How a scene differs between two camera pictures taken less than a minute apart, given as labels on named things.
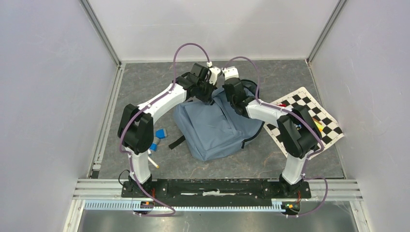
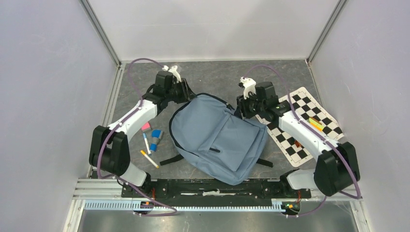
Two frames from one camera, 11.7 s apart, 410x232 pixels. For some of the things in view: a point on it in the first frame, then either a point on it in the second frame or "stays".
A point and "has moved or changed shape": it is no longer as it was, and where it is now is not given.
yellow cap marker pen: (156, 166) stays
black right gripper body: (229, 98) → (250, 107)
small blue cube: (153, 147) stays
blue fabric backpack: (212, 128) has moved or changed shape
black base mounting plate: (215, 189) stays
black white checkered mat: (329, 131) stays
